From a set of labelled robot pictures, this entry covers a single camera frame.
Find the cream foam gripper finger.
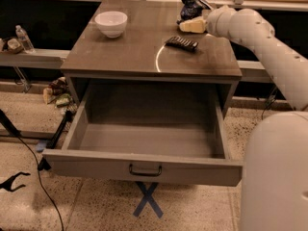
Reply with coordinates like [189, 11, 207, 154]
[179, 16, 207, 34]

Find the blue chip bag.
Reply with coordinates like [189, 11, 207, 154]
[177, 0, 214, 24]

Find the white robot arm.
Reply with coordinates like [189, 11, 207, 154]
[205, 6, 308, 231]

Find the grey drawer cabinet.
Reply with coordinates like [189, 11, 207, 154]
[61, 0, 242, 112]

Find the open grey top drawer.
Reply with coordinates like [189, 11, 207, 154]
[43, 81, 243, 186]

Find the dark snack bar pack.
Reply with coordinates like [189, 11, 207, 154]
[165, 36, 198, 52]

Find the white ceramic bowl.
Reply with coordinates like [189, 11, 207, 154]
[94, 11, 128, 39]

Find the pile of snack bags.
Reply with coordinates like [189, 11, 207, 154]
[42, 77, 77, 115]

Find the clear plastic water bottle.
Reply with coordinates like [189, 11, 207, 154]
[15, 25, 35, 54]

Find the blue tape cross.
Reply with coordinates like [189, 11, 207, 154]
[133, 182, 164, 218]

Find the small bowl on shelf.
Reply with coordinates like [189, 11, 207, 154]
[0, 38, 23, 54]

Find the black tripod leg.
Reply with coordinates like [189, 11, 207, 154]
[38, 111, 73, 171]

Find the black clamp on floor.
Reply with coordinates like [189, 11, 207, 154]
[0, 171, 30, 193]

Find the black drawer handle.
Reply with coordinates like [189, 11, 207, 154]
[129, 164, 163, 177]

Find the black floor cable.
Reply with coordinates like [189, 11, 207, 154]
[0, 109, 65, 231]

